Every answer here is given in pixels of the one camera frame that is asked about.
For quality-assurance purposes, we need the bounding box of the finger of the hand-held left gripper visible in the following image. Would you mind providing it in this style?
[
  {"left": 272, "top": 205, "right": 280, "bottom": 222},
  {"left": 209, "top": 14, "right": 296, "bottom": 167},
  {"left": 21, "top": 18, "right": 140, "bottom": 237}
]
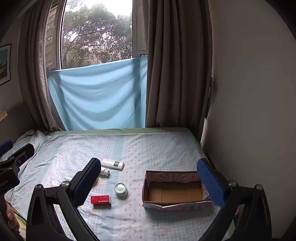
[
  {"left": 0, "top": 139, "right": 14, "bottom": 158},
  {"left": 1, "top": 143, "right": 35, "bottom": 173}
]

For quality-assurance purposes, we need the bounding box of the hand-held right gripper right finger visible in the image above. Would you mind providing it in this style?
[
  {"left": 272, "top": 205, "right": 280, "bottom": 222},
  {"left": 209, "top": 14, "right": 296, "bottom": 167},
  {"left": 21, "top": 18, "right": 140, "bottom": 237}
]
[{"left": 196, "top": 158, "right": 272, "bottom": 241}]

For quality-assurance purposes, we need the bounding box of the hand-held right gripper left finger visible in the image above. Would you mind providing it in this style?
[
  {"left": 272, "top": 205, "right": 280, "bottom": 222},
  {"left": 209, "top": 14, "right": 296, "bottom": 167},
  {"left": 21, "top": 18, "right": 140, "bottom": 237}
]
[{"left": 26, "top": 158, "right": 102, "bottom": 241}]

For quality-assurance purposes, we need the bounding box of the small red box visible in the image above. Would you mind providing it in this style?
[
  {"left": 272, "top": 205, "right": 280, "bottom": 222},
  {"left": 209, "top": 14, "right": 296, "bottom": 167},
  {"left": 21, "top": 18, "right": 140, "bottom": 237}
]
[{"left": 90, "top": 195, "right": 112, "bottom": 209}]

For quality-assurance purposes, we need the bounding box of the white remote control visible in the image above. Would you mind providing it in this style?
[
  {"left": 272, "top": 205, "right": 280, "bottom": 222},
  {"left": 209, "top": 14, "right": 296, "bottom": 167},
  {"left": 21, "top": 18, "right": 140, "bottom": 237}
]
[{"left": 101, "top": 158, "right": 125, "bottom": 171}]

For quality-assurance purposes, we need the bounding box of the round jar pale green lid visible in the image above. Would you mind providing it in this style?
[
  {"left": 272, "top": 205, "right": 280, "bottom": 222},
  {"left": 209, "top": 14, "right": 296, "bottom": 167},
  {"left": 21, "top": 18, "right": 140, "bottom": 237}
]
[{"left": 115, "top": 183, "right": 128, "bottom": 197}]

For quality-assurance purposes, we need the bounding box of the cardboard box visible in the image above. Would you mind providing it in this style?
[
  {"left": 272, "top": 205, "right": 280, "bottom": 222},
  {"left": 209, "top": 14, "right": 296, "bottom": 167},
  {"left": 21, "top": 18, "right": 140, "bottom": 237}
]
[{"left": 142, "top": 170, "right": 212, "bottom": 212}]

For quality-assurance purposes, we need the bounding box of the person's left hand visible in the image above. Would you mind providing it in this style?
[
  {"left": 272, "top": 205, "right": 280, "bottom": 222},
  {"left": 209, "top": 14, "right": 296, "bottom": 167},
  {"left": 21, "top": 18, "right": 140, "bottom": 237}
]
[{"left": 6, "top": 201, "right": 21, "bottom": 232}]

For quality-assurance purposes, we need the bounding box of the crumpled pale pillow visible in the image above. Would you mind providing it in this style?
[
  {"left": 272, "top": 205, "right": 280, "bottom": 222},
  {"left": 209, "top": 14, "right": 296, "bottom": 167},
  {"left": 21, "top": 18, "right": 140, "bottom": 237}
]
[{"left": 1, "top": 129, "right": 48, "bottom": 160}]

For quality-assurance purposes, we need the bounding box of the yellow cloth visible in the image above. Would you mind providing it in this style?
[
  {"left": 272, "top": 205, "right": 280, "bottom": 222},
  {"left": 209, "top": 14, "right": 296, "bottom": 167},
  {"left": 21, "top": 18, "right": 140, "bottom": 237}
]
[{"left": 13, "top": 210, "right": 28, "bottom": 237}]

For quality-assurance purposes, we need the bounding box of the floral checked bed sheet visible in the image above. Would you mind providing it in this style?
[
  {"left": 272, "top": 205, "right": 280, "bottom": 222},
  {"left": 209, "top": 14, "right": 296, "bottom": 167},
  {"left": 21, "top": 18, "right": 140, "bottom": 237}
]
[{"left": 4, "top": 132, "right": 230, "bottom": 241}]

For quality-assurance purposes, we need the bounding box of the light blue hanging cloth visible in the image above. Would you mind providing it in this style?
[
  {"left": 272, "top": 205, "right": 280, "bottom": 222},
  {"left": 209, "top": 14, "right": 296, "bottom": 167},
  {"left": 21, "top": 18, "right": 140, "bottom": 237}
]
[{"left": 47, "top": 57, "right": 148, "bottom": 131}]

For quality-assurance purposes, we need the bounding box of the wall poster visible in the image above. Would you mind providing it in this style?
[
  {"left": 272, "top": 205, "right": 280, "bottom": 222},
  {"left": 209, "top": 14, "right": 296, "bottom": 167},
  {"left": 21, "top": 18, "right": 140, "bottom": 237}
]
[{"left": 0, "top": 44, "right": 12, "bottom": 85}]

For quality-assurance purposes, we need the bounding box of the window frame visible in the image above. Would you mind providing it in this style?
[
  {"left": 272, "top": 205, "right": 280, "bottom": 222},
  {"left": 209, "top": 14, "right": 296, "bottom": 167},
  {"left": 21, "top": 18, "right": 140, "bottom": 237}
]
[{"left": 44, "top": 0, "right": 148, "bottom": 71}]

